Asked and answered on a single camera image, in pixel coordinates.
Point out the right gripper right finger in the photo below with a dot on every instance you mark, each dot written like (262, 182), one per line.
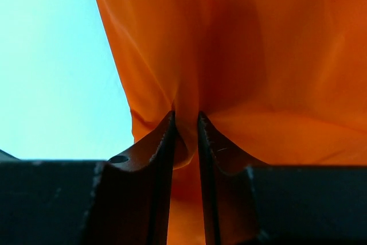
(246, 201)

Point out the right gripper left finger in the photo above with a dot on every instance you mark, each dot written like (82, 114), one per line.
(124, 200)

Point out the orange shorts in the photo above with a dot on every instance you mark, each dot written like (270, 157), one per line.
(285, 80)

